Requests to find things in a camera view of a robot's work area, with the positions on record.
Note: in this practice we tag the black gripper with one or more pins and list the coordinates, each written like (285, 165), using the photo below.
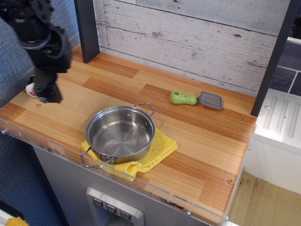
(50, 56)

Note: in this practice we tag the plush sushi roll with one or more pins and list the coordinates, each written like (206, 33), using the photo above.
(30, 87)

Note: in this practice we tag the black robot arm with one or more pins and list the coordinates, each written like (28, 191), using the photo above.
(29, 19)

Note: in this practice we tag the stainless steel pot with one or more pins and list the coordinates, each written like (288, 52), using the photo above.
(120, 134)

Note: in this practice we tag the yellow folded cloth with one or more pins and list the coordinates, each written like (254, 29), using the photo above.
(160, 148)

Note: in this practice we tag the silver button panel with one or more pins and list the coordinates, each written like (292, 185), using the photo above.
(109, 211)

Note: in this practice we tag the yellow black object on floor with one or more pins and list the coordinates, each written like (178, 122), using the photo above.
(16, 222)

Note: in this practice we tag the white ribbed cabinet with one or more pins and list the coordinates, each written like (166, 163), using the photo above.
(274, 153)

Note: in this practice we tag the green handled grey spatula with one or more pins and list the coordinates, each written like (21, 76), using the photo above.
(205, 98)

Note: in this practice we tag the dark grey right post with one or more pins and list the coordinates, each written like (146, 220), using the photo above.
(276, 54)

